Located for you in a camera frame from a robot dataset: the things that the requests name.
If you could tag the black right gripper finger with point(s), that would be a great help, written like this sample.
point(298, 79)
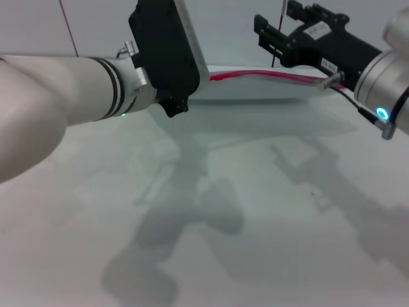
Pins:
point(271, 38)
point(316, 12)

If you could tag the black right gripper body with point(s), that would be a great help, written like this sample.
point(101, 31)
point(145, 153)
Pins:
point(335, 48)

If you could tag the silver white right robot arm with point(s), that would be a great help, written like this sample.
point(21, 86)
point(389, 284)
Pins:
point(383, 83)

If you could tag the silver straight plug connector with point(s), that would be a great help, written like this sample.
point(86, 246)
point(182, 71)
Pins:
point(330, 80)

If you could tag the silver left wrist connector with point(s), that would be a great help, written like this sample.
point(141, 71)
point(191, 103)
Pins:
point(128, 48)

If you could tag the black silver left wrist camera box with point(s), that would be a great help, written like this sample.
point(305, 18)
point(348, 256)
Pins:
point(166, 48)

